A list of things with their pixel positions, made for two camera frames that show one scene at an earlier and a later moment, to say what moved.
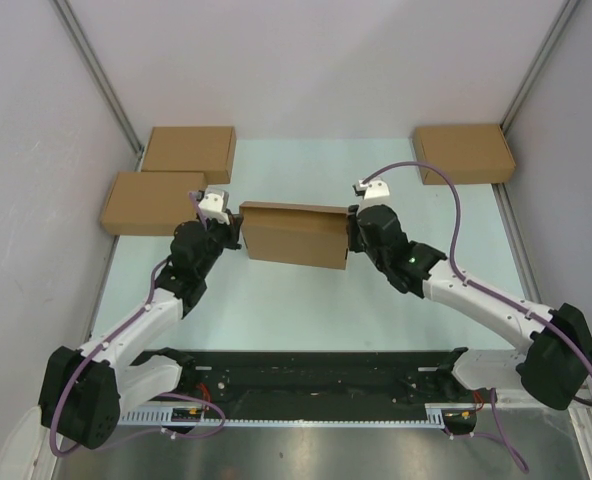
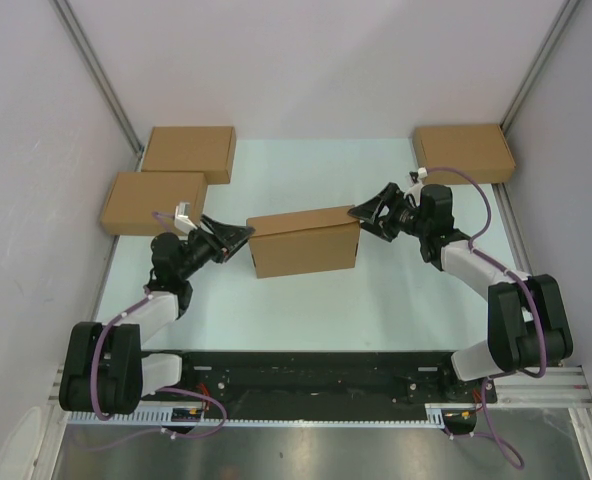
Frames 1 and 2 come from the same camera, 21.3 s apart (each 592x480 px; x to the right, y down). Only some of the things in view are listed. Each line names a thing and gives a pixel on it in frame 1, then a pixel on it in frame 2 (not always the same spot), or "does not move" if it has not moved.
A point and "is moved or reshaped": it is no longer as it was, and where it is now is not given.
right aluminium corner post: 538,65 does not move
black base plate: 319,376 does not move
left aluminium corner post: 70,18 does not move
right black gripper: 352,228 → 370,211
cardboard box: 151,203 does not move
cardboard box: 306,234 is moved or reshaped
